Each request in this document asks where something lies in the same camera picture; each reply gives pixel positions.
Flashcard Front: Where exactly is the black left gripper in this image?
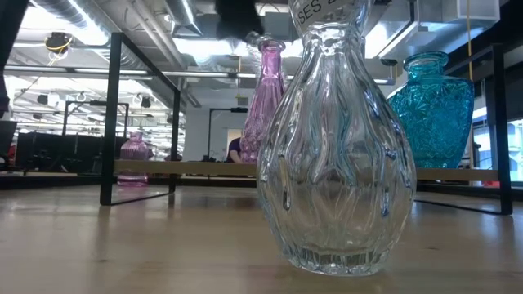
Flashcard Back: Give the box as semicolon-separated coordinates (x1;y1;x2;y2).
215;0;265;41

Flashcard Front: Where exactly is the tall pink glass vase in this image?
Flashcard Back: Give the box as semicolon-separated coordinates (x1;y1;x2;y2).
239;38;288;165

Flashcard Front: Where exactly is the ribbed pink glass vase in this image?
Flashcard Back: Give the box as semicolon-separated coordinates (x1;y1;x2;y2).
117;131;154;188

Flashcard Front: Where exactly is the clear glass vase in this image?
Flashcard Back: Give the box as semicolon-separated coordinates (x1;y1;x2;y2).
256;0;418;278

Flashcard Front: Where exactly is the teal cut glass urn vase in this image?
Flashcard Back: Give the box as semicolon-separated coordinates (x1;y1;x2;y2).
387;51;476;170

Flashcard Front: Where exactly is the person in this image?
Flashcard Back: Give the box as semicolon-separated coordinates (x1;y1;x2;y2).
226;136;246;164

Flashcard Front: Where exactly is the black monitor row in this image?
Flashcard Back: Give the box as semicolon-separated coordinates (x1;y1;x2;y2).
14;131;128;175

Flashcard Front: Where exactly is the white ceiling light box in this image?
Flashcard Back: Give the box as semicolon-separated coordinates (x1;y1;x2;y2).
440;0;502;25

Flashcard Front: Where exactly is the silver ceiling duct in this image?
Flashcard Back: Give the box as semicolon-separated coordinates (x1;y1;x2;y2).
163;0;203;38

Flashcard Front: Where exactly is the black monitor stand frame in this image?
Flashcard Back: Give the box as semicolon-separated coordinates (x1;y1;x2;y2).
61;99;131;138
207;106;249;163

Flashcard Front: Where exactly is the yellow cord reel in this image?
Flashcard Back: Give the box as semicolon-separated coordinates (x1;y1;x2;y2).
43;31;74;56

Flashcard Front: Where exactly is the yellow hanging cord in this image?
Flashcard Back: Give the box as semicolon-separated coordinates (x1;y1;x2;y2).
467;0;473;81

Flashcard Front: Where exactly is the black aluminium table frame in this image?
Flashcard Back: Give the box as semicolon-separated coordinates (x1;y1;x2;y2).
0;171;523;203

